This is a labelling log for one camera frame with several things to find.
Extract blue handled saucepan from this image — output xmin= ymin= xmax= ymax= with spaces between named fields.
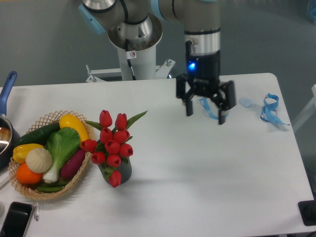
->
xmin=0 ymin=71 xmax=20 ymax=168

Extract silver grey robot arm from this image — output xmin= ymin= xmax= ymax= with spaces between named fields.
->
xmin=79 ymin=0 xmax=236 ymax=124

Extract white steamed bun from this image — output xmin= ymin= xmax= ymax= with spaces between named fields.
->
xmin=26 ymin=148 xmax=53 ymax=173

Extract black smartphone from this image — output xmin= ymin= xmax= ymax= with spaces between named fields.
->
xmin=0 ymin=201 xmax=33 ymax=237

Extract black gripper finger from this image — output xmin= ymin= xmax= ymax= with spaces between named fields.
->
xmin=176 ymin=74 xmax=197 ymax=117
xmin=211 ymin=80 xmax=235 ymax=124

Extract yellow squash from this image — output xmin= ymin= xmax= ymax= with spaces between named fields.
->
xmin=59 ymin=114 xmax=90 ymax=142

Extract purple sweet potato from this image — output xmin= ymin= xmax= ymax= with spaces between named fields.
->
xmin=60 ymin=149 xmax=85 ymax=180

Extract black device at edge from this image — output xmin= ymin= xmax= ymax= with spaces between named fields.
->
xmin=298 ymin=200 xmax=316 ymax=226

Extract blue ribbon strip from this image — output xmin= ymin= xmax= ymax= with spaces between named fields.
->
xmin=197 ymin=97 xmax=219 ymax=120

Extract dark grey ribbed vase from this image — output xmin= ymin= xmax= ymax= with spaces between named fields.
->
xmin=96 ymin=139 xmax=132 ymax=185

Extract small blue cap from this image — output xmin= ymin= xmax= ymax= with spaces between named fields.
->
xmin=239 ymin=98 xmax=252 ymax=108

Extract yellow bell pepper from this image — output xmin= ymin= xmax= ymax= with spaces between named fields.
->
xmin=13 ymin=143 xmax=44 ymax=164

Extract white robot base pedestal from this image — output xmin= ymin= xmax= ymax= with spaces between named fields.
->
xmin=86 ymin=45 xmax=176 ymax=83

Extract green pea pods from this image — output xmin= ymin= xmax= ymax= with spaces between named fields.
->
xmin=36 ymin=181 xmax=69 ymax=193

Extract knotted blue ribbon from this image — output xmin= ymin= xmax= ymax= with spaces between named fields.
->
xmin=260 ymin=93 xmax=290 ymax=125

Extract orange fruit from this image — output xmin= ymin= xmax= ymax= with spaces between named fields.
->
xmin=16 ymin=163 xmax=42 ymax=184

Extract white frame at right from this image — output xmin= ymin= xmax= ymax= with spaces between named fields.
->
xmin=292 ymin=84 xmax=316 ymax=133

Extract green cucumber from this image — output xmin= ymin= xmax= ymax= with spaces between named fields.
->
xmin=15 ymin=123 xmax=60 ymax=146

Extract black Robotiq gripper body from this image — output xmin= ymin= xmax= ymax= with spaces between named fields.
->
xmin=186 ymin=50 xmax=220 ymax=96

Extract red tulip bouquet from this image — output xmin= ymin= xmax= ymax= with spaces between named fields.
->
xmin=81 ymin=110 xmax=147 ymax=188

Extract green bok choy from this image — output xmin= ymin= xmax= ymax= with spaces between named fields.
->
xmin=43 ymin=127 xmax=80 ymax=184

